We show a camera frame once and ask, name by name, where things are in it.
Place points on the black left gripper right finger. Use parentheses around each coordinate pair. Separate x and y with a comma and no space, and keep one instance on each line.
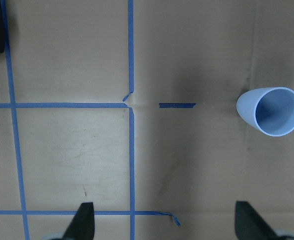
(249,225)

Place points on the brown paper table cover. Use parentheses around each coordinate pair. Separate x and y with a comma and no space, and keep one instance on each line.
(131,105)

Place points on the light blue plastic cup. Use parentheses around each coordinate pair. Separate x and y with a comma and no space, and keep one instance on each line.
(269,110)

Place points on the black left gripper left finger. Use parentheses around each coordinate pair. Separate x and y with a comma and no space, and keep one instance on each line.
(82,226)

